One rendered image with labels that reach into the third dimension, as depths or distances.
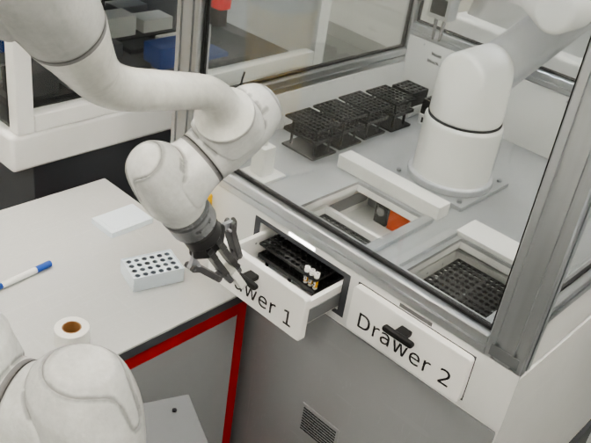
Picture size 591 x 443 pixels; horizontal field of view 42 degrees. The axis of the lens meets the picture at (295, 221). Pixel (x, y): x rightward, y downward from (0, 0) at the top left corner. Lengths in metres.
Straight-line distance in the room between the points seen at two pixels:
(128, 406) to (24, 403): 0.14
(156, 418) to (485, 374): 0.61
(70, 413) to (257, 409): 1.08
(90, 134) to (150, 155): 1.00
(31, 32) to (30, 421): 0.51
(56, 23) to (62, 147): 1.39
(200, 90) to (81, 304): 0.75
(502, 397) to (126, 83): 0.91
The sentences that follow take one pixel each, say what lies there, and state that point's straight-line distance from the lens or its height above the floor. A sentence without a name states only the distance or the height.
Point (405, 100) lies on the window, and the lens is 1.44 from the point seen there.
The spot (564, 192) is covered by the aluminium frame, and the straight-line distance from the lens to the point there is 1.30.
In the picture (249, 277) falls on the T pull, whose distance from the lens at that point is 1.61.
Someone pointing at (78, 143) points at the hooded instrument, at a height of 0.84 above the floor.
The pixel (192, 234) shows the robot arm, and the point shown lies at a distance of 1.37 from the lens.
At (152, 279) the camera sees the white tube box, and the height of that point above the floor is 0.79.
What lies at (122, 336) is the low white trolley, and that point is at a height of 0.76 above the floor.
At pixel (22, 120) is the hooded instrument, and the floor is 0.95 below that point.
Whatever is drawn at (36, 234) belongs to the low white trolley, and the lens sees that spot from 2.00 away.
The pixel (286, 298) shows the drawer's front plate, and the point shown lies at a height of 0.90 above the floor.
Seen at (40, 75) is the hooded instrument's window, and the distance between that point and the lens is 2.13.
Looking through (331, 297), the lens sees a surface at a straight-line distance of 1.66.
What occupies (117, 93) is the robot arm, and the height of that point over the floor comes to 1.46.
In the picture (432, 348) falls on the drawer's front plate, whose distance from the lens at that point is 1.55.
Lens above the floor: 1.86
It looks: 31 degrees down
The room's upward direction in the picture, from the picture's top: 9 degrees clockwise
